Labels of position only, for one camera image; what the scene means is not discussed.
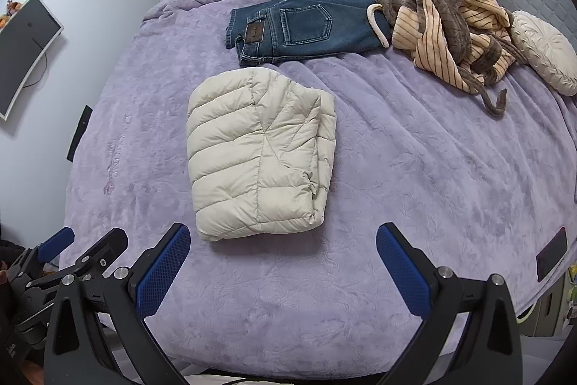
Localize person's white puffer clothing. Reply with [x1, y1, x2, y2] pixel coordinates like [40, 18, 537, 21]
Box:
[180, 373, 280, 385]

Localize beige puffer jacket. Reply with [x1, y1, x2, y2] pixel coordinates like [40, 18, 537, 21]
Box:
[186, 67, 338, 242]

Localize curved white-framed monitor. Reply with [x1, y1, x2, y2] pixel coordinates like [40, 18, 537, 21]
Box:
[0, 0, 64, 122]

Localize blue denim jeans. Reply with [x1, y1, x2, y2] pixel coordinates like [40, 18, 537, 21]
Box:
[226, 0, 391, 67]

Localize black strap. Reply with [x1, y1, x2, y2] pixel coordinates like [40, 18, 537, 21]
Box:
[67, 105, 93, 162]

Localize pile of colourful small items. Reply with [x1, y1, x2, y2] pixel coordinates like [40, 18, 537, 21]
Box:
[565, 263, 577, 305]

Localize purple plush blanket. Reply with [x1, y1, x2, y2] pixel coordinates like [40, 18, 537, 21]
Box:
[63, 0, 577, 372]

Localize brown cream striped fleece robe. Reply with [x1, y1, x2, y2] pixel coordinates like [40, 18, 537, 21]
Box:
[367, 0, 526, 117]

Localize small orange figurines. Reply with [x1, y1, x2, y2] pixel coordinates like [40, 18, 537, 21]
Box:
[0, 0, 23, 27]

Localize dark smartphone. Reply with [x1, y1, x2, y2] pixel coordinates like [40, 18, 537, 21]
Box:
[536, 227, 568, 283]

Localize round cream pleated pillow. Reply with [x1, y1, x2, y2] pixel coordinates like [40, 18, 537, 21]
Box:
[509, 10, 577, 97]

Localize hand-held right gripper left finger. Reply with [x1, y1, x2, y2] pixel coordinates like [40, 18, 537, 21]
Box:
[44, 223, 191, 385]

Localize bedside cabinet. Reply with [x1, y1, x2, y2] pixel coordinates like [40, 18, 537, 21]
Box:
[525, 277, 577, 338]

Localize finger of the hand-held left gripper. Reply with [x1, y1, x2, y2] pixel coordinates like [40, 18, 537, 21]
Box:
[43, 229, 128, 280]
[18, 226, 76, 273]

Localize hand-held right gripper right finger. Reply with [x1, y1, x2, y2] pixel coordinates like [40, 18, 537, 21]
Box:
[376, 223, 524, 385]

